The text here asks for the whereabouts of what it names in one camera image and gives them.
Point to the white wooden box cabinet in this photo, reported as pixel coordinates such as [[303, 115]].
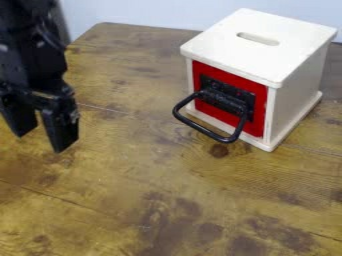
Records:
[[275, 51]]

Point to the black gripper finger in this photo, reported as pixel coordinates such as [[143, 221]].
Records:
[[60, 119], [18, 115]]

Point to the black metal drawer handle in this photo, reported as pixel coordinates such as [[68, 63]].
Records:
[[227, 98]]

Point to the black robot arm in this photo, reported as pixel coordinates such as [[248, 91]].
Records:
[[25, 20]]

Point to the red drawer front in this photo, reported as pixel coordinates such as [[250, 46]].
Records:
[[254, 127]]

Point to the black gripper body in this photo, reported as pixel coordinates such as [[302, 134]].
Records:
[[32, 67]]

